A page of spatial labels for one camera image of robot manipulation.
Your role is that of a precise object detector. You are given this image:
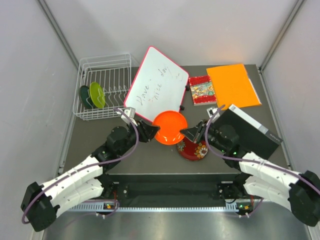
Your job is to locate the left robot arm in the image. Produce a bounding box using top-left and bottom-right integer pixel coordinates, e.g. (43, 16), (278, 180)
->
(20, 120), (160, 232)

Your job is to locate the orange plate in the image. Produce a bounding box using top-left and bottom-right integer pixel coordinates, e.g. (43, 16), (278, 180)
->
(152, 110), (188, 145)

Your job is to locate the lime green plate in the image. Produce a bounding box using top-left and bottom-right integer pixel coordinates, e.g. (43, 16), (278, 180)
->
(89, 82), (106, 109)

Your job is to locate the white wire dish rack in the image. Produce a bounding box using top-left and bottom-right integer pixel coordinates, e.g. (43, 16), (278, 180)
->
(72, 53), (132, 121)

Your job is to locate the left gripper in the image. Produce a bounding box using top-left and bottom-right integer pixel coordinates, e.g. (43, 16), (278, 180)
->
(117, 118), (160, 156)

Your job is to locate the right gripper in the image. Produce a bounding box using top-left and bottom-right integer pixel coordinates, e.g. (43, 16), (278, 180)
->
(180, 119), (228, 153)

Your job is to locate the black box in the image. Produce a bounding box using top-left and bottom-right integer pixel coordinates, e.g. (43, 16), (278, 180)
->
(213, 104), (283, 160)

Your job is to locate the pink framed whiteboard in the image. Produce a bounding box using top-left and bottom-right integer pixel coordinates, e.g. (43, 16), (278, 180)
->
(124, 46), (189, 122)

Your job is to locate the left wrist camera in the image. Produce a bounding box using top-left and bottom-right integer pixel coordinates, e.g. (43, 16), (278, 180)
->
(121, 107), (136, 119)

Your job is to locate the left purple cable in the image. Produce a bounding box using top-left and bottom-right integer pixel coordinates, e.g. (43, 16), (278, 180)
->
(21, 107), (140, 224)

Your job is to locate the red floral plate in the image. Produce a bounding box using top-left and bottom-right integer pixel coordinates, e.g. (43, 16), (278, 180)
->
(176, 138), (209, 162)

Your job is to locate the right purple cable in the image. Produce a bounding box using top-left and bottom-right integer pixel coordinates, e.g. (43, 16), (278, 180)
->
(204, 104), (320, 217)

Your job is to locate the red patterned paperback book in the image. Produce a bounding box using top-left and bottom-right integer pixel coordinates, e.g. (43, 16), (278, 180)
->
(188, 75), (217, 106)

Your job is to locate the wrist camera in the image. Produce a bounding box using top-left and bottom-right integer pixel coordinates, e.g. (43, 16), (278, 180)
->
(121, 107), (136, 119)
(206, 106), (220, 118)

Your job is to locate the purple cable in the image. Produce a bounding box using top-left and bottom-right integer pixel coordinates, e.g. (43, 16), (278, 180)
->
(204, 104), (320, 217)
(21, 107), (140, 224)

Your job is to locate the grey cable duct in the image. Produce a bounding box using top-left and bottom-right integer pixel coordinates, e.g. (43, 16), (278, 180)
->
(67, 202), (252, 213)

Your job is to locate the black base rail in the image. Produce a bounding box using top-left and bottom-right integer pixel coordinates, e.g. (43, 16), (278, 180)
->
(101, 173), (257, 207)

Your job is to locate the dark green plate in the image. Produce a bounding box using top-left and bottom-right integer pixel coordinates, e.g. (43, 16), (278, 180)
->
(78, 85), (94, 109)

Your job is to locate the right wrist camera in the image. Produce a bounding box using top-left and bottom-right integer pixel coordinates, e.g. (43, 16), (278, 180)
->
(206, 106), (220, 118)

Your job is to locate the orange folder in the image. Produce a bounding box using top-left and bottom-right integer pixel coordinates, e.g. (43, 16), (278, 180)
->
(206, 63), (262, 110)

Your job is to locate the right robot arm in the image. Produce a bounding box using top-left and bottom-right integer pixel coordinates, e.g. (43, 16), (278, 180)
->
(180, 121), (320, 227)

